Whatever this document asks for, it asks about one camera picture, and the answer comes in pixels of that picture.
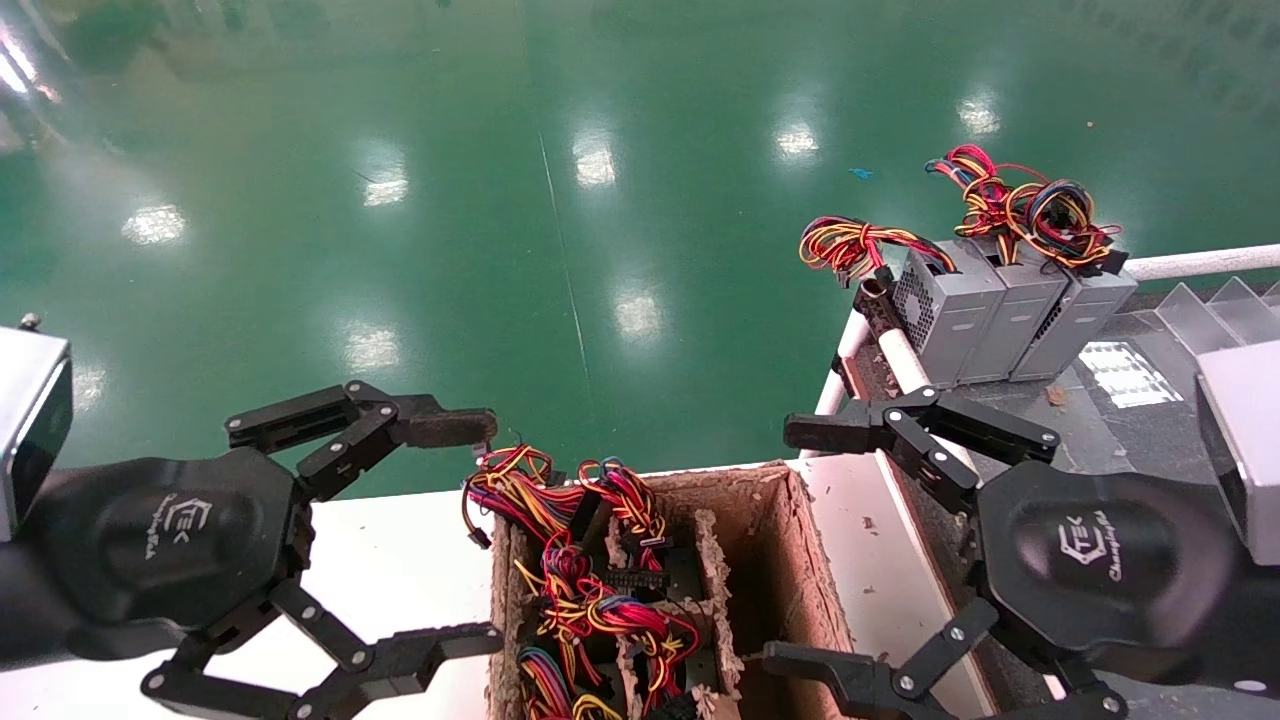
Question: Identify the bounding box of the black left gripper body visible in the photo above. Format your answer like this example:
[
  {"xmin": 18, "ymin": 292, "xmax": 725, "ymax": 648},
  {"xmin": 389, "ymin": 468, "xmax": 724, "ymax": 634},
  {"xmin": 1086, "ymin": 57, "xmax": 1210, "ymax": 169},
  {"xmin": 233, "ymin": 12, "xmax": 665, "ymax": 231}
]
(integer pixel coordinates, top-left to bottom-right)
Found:
[{"xmin": 28, "ymin": 445, "xmax": 316, "ymax": 661}]

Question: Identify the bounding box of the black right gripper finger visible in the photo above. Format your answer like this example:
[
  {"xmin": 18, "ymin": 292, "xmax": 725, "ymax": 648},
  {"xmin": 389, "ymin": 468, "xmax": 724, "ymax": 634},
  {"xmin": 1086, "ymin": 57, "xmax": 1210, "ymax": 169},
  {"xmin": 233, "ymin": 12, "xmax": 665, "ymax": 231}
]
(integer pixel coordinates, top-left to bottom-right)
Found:
[
  {"xmin": 784, "ymin": 385, "xmax": 1061, "ymax": 516},
  {"xmin": 764, "ymin": 597, "xmax": 1131, "ymax": 720}
]

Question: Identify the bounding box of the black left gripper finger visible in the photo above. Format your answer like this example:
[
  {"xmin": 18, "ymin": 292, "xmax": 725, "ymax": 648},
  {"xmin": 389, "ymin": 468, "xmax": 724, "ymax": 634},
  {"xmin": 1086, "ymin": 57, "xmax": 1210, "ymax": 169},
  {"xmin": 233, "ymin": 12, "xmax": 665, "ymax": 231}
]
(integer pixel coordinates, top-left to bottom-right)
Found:
[
  {"xmin": 225, "ymin": 380, "xmax": 499, "ymax": 502},
  {"xmin": 140, "ymin": 579, "xmax": 505, "ymax": 720}
]

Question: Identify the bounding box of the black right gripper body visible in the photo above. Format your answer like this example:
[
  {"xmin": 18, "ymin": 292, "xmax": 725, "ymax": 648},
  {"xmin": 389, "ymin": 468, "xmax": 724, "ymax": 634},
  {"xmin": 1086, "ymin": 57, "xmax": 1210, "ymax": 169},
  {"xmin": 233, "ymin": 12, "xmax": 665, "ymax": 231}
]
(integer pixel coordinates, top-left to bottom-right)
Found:
[{"xmin": 975, "ymin": 460, "xmax": 1247, "ymax": 686}]

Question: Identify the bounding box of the grey power supply with wires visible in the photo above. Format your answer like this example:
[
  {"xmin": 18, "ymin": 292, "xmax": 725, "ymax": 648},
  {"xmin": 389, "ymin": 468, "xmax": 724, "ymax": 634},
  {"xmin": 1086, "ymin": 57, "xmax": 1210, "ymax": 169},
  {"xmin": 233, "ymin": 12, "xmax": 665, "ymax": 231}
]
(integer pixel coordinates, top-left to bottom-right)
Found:
[
  {"xmin": 798, "ymin": 214, "xmax": 1007, "ymax": 391},
  {"xmin": 925, "ymin": 143, "xmax": 1071, "ymax": 387},
  {"xmin": 1000, "ymin": 178, "xmax": 1141, "ymax": 384}
]

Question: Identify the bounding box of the short white pipe leg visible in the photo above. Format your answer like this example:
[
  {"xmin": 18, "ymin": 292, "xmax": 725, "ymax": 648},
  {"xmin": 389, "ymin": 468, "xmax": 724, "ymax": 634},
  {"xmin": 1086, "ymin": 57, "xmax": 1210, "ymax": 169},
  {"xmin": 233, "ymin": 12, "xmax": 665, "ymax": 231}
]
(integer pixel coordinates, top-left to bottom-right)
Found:
[{"xmin": 800, "ymin": 310, "xmax": 873, "ymax": 459}]

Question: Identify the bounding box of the black pipe joint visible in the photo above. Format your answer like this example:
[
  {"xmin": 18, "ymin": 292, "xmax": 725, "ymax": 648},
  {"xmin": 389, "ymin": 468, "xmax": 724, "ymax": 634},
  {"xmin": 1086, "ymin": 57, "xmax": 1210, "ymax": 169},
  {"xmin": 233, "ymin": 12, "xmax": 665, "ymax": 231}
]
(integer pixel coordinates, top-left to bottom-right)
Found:
[{"xmin": 853, "ymin": 265, "xmax": 906, "ymax": 341}]

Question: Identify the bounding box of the brown cardboard box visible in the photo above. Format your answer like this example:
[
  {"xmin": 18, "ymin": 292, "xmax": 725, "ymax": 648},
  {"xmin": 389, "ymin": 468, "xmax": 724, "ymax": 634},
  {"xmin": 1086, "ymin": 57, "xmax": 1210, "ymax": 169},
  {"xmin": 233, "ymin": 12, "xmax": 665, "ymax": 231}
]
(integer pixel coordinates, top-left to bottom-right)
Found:
[{"xmin": 488, "ymin": 460, "xmax": 873, "ymax": 720}]

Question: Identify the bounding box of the cardboard divider insert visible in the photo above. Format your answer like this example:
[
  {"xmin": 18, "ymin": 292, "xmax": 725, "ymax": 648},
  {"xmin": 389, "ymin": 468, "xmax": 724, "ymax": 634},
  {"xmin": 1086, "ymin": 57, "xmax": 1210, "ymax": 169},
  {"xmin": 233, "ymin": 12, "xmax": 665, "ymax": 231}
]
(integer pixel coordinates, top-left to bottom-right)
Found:
[{"xmin": 600, "ymin": 508, "xmax": 747, "ymax": 720}]

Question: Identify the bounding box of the clear acrylic divider tray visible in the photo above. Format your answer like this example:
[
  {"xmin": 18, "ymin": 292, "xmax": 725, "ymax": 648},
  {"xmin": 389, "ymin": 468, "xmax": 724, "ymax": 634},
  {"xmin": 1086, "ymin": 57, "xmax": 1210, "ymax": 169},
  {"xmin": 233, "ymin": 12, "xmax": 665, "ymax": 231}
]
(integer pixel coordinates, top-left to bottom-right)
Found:
[{"xmin": 1155, "ymin": 277, "xmax": 1280, "ymax": 357}]

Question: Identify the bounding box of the multicoloured wire harness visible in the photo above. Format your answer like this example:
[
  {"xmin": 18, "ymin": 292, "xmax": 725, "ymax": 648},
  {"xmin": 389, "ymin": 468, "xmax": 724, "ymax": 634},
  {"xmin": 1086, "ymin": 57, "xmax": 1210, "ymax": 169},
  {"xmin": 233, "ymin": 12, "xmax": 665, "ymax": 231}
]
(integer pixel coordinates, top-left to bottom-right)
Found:
[
  {"xmin": 515, "ymin": 645, "xmax": 627, "ymax": 720},
  {"xmin": 576, "ymin": 457, "xmax": 673, "ymax": 561},
  {"xmin": 462, "ymin": 445, "xmax": 586, "ymax": 551},
  {"xmin": 513, "ymin": 545, "xmax": 703, "ymax": 693}
]

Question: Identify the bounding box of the long white pipe rail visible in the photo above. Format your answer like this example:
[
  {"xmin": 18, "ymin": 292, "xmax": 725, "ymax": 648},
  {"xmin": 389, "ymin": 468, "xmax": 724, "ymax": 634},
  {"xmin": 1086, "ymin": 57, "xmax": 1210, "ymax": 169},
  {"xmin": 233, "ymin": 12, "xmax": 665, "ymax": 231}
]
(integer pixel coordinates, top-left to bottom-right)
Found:
[
  {"xmin": 876, "ymin": 328, "xmax": 986, "ymax": 481},
  {"xmin": 1125, "ymin": 244, "xmax": 1280, "ymax": 283}
]

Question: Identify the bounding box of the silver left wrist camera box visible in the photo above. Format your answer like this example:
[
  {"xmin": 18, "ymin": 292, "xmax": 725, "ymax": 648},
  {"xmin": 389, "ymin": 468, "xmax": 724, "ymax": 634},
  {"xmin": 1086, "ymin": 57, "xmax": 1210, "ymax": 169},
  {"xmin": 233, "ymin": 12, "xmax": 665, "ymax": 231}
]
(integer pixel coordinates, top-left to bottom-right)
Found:
[{"xmin": 0, "ymin": 313, "xmax": 74, "ymax": 543}]

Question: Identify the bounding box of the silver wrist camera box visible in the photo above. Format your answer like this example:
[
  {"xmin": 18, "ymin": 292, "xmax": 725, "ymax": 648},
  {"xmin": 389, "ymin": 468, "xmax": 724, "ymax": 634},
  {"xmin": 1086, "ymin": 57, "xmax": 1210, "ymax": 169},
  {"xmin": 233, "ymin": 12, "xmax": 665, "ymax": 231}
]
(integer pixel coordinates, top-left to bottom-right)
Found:
[
  {"xmin": 1195, "ymin": 340, "xmax": 1280, "ymax": 567},
  {"xmin": 0, "ymin": 313, "xmax": 74, "ymax": 543}
]

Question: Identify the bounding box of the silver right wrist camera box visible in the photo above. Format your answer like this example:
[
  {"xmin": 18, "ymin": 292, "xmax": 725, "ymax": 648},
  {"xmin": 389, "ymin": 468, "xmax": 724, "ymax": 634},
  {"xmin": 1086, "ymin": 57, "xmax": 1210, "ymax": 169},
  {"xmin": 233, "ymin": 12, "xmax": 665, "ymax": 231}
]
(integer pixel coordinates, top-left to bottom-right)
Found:
[{"xmin": 1195, "ymin": 340, "xmax": 1280, "ymax": 567}]

